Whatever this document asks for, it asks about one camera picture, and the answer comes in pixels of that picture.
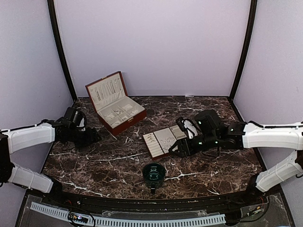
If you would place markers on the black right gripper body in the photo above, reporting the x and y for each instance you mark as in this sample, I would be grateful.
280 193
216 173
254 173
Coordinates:
191 149

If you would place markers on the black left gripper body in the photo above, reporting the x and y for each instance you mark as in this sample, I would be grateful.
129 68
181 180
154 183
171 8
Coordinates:
81 139

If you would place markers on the red jewelry tray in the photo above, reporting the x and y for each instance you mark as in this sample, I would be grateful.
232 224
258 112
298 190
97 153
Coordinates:
159 142

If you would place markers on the dark green glass mug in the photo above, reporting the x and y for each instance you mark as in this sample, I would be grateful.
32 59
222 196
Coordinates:
154 174

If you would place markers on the red jewelry box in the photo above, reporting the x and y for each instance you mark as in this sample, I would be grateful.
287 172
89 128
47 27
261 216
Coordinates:
115 109

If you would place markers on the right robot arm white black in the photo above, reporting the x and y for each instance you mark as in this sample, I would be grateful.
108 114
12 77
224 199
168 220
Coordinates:
209 131

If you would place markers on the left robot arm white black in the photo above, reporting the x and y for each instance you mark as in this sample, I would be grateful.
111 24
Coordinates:
72 127

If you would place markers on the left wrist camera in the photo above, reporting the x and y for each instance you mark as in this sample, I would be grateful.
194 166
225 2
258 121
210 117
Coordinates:
82 124

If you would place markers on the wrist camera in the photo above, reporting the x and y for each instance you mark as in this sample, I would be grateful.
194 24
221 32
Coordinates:
187 127
82 124

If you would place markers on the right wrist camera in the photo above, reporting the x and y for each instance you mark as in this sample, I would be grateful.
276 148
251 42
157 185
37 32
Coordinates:
187 127

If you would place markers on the black front rail base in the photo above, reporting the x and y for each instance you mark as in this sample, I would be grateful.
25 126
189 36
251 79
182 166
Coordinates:
181 192

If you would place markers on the white slotted cable duct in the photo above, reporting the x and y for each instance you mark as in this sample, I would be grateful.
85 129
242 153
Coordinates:
124 219

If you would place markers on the left black frame post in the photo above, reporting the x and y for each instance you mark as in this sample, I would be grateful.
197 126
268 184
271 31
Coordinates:
60 50

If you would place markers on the black frame post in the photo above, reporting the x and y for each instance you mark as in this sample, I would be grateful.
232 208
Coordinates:
60 50
245 48

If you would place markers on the right black frame post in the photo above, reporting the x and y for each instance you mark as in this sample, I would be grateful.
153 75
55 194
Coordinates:
245 48

